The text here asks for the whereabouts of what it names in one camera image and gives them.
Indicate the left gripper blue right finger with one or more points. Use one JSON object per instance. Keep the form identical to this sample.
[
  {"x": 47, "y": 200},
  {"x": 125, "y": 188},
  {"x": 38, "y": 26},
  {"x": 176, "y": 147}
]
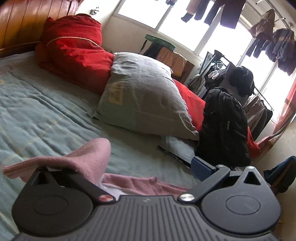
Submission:
[{"x": 210, "y": 178}]

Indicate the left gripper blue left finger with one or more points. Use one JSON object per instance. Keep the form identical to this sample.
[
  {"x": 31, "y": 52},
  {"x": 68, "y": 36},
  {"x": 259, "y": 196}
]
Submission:
[{"x": 96, "y": 194}]

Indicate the pink and white sweater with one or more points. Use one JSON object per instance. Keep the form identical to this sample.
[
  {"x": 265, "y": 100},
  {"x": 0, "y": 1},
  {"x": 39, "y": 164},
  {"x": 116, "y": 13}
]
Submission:
[{"x": 91, "y": 161}]

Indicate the wooden chair with clothes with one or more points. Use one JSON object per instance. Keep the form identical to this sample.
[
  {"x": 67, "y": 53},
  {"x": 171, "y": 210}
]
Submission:
[{"x": 282, "y": 176}]

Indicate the hanging clothes on rack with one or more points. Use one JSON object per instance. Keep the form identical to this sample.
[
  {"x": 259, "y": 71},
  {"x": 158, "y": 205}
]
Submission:
[{"x": 262, "y": 104}]

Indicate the black backpack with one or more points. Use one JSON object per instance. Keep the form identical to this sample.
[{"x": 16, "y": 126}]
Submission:
[{"x": 223, "y": 135}]

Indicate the red quilt behind backpack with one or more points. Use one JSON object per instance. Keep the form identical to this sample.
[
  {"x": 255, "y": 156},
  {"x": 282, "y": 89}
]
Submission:
[{"x": 196, "y": 106}]

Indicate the right pink curtain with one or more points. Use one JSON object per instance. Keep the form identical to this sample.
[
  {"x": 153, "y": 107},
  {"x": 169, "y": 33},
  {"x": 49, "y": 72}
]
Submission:
[{"x": 283, "y": 121}]

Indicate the green plaid bed blanket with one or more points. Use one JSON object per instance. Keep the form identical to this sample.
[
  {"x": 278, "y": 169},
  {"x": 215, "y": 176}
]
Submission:
[{"x": 42, "y": 115}]

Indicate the grey pillow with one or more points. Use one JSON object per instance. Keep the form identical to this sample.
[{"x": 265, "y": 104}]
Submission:
[{"x": 141, "y": 96}]

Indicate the red pillow at headboard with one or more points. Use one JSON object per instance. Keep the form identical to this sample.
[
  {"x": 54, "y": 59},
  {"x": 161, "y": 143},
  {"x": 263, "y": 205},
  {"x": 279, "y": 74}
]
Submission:
[{"x": 71, "y": 48}]

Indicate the wooden headboard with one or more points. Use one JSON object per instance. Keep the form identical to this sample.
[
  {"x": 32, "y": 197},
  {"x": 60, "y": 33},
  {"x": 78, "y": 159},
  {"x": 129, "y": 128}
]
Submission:
[{"x": 22, "y": 22}]

